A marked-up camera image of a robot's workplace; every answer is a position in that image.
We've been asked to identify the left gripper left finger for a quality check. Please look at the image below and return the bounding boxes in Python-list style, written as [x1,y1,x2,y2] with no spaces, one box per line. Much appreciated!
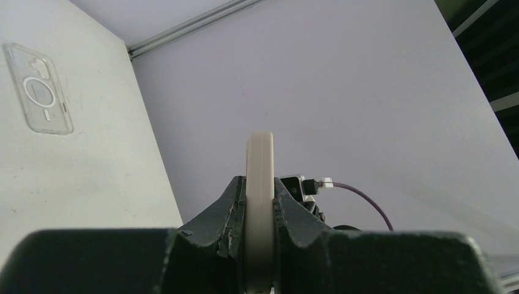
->
[1,176,246,293]

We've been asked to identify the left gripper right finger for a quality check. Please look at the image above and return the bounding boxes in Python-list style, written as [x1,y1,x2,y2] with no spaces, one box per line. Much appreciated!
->
[274,179,501,293]

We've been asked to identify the clear phone case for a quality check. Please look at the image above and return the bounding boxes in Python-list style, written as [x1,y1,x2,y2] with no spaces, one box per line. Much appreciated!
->
[2,42,74,135]

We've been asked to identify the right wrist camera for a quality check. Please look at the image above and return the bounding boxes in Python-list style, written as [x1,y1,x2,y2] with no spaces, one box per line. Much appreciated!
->
[280,174,320,202]

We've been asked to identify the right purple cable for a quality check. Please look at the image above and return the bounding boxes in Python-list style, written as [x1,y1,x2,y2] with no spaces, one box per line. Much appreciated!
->
[318,178,394,232]

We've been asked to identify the enclosure corner aluminium post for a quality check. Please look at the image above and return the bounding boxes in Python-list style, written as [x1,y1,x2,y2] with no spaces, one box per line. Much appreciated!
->
[127,0,261,61]

